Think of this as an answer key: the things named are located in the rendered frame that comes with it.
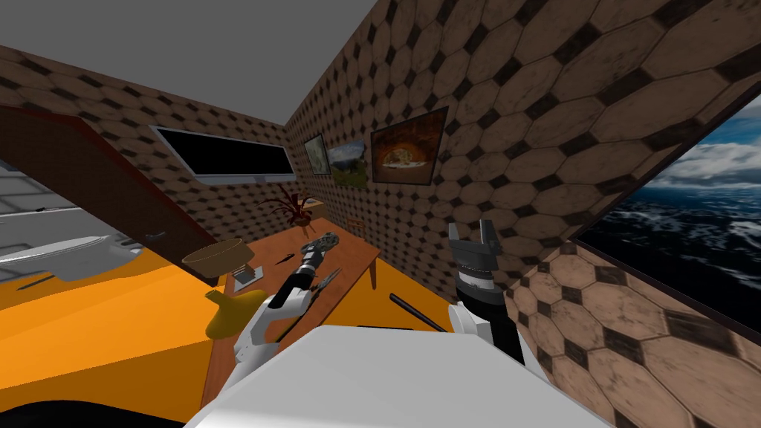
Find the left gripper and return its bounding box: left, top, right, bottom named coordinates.
left=299, top=232, right=341, bottom=259

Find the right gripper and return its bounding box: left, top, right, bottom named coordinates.
left=448, top=219, right=505, bottom=273

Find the brown wooden table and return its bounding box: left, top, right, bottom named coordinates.
left=201, top=216, right=382, bottom=411

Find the red potted plant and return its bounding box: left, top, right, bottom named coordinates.
left=257, top=184, right=320, bottom=230

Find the grey square plate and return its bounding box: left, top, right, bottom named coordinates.
left=233, top=265, right=265, bottom=293

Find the landscape picture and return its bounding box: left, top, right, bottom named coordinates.
left=326, top=139, right=369, bottom=190

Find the small green framed picture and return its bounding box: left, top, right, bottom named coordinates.
left=303, top=133, right=332, bottom=177

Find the black rod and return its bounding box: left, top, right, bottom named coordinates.
left=389, top=292, right=448, bottom=334

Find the orange cave framed picture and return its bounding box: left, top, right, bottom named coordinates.
left=369, top=106, right=450, bottom=187

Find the tan bowl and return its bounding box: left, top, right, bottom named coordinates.
left=181, top=238, right=256, bottom=277

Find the yellow vase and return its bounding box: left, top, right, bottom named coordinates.
left=204, top=288, right=269, bottom=341

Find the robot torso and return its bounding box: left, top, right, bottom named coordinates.
left=183, top=325, right=615, bottom=428

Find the large sea and sky picture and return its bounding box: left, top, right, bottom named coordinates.
left=573, top=94, right=761, bottom=341

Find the dark brown door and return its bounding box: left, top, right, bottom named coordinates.
left=0, top=105, right=220, bottom=288

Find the black wall television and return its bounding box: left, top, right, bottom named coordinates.
left=148, top=124, right=298, bottom=186

